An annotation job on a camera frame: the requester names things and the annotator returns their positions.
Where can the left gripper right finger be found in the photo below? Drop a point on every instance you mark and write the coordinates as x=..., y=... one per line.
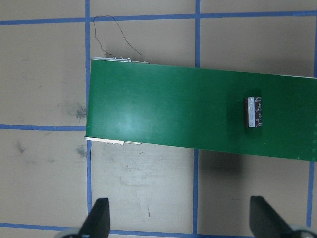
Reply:
x=265, y=222

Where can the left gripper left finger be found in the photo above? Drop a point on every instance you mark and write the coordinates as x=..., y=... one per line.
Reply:
x=97, y=223

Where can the black capacitor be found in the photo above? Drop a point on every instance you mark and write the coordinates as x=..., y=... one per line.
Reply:
x=253, y=112

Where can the green conveyor belt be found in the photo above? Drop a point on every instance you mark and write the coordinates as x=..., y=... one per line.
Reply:
x=202, y=109

